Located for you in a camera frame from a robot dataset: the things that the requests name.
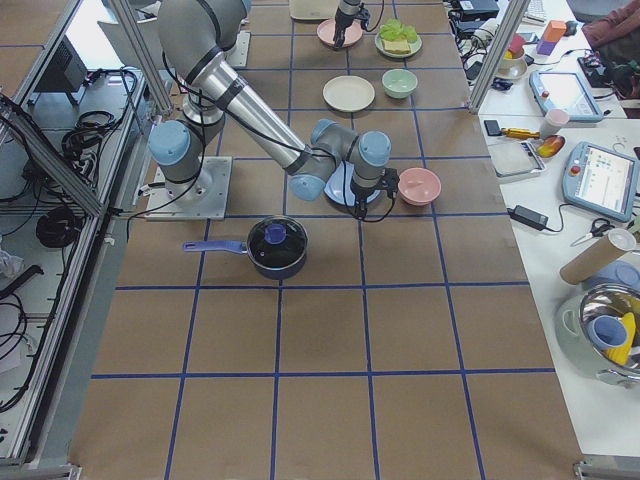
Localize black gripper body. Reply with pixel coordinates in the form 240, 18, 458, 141
350, 168, 399, 206
333, 17, 369, 40

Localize pink plate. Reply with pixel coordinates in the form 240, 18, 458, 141
316, 19, 363, 48

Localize blue plate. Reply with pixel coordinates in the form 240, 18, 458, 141
324, 162, 356, 207

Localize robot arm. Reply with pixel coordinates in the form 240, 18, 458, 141
158, 1, 399, 220
333, 0, 370, 48

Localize pink bowl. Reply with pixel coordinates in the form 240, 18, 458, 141
398, 167, 442, 206

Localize cream toaster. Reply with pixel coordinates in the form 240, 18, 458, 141
289, 0, 339, 21

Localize green lettuce leaf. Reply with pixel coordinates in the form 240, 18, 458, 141
379, 18, 418, 43

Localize cream plate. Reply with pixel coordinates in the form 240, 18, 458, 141
322, 75, 375, 113

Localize bread slice on plate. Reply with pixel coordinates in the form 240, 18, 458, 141
382, 39, 411, 55

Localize green bowl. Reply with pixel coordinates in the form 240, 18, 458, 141
382, 69, 418, 99

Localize light green plate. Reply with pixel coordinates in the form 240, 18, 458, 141
375, 34, 423, 59

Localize glass pot lid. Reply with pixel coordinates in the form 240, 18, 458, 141
247, 216, 308, 269

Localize silver digital scale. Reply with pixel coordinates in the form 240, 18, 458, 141
488, 141, 546, 182

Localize black power adapter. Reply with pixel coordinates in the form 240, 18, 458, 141
507, 205, 548, 231

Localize white bowl with fruit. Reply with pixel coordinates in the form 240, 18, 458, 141
496, 34, 528, 80

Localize teach pendant far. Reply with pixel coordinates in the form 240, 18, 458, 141
528, 71, 604, 123

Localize teach pendant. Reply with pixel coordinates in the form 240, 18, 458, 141
561, 142, 639, 222
528, 71, 604, 123

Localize purple block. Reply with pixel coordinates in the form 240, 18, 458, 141
535, 20, 566, 56

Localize teach pendant near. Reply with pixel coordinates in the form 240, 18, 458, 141
561, 142, 639, 222

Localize scissors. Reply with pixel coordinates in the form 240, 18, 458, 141
571, 217, 615, 247

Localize cardboard tube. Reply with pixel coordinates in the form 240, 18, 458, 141
559, 228, 637, 285

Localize steel mixing bowl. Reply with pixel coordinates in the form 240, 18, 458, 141
555, 284, 639, 388

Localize blue cup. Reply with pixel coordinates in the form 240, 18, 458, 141
586, 315, 628, 351

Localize black electronics box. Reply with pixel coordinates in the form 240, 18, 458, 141
34, 36, 88, 105

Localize gold screwdriver handle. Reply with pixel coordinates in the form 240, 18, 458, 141
501, 128, 540, 140

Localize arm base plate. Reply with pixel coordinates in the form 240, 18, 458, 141
143, 156, 233, 221

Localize aluminium frame post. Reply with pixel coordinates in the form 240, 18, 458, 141
468, 0, 529, 114

